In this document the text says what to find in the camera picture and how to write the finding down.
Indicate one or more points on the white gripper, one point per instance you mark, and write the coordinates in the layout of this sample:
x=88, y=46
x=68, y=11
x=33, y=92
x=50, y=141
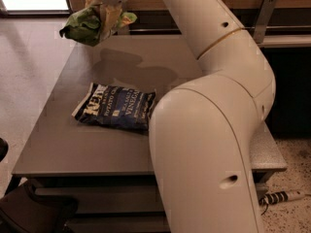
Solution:
x=110, y=12

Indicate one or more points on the green rice chip bag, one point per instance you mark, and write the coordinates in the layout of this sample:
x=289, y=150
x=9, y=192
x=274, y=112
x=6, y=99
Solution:
x=84, y=26

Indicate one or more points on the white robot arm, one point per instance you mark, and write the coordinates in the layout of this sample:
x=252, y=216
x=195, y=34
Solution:
x=200, y=131

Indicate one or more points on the blue kettle potato chip bag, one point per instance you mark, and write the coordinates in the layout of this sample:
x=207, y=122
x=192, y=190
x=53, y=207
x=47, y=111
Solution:
x=116, y=106

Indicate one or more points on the black round object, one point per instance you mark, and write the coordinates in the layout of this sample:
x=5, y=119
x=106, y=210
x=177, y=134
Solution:
x=4, y=147

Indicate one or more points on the upper grey drawer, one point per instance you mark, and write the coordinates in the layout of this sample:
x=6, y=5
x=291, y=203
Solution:
x=138, y=197

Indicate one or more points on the grey drawer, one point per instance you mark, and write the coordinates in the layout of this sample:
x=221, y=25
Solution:
x=138, y=197
x=120, y=224

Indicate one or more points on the lower grey drawer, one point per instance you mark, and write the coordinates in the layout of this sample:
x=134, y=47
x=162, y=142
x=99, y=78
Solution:
x=120, y=224

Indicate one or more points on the dark chair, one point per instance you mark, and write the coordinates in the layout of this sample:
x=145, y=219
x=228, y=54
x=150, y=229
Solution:
x=26, y=212

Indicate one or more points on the white power strip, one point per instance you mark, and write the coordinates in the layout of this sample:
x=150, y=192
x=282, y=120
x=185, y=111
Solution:
x=281, y=196

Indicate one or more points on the metal rail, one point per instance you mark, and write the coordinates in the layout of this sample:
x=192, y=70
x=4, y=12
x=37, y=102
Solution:
x=270, y=30

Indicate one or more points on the right metal bracket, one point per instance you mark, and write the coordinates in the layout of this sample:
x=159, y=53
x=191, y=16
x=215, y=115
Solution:
x=264, y=15

